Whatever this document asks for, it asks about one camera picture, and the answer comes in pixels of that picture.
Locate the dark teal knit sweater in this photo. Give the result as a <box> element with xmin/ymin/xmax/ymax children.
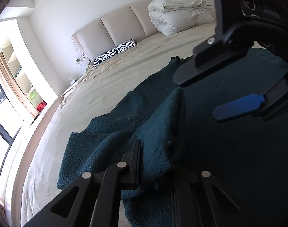
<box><xmin>57</xmin><ymin>49</ymin><xmax>288</xmax><ymax>226</ymax></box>

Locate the folded white duvet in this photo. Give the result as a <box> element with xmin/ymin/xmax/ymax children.
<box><xmin>148</xmin><ymin>0</ymin><xmax>214</xmax><ymax>36</ymax></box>

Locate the zebra print pillow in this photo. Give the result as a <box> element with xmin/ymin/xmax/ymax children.
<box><xmin>91</xmin><ymin>39</ymin><xmax>137</xmax><ymax>67</ymax></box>

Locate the beige bed sheet mattress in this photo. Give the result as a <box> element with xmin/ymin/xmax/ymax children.
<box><xmin>21</xmin><ymin>24</ymin><xmax>215</xmax><ymax>224</ymax></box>

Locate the red box on shelf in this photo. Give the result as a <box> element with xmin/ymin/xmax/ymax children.
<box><xmin>36</xmin><ymin>100</ymin><xmax>47</xmax><ymax>112</ymax></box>

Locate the dark framed window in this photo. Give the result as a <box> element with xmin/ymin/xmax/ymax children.
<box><xmin>0</xmin><ymin>83</ymin><xmax>23</xmax><ymax>179</ymax></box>

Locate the beige window curtain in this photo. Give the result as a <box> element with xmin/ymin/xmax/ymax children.
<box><xmin>0</xmin><ymin>52</ymin><xmax>39</xmax><ymax>122</ymax></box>

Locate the white wall shelf unit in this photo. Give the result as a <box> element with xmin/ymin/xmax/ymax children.
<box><xmin>2</xmin><ymin>38</ymin><xmax>43</xmax><ymax>113</ymax></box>

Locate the charger with white cable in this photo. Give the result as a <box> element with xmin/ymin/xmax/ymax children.
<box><xmin>76</xmin><ymin>54</ymin><xmax>86</xmax><ymax>64</ymax></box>

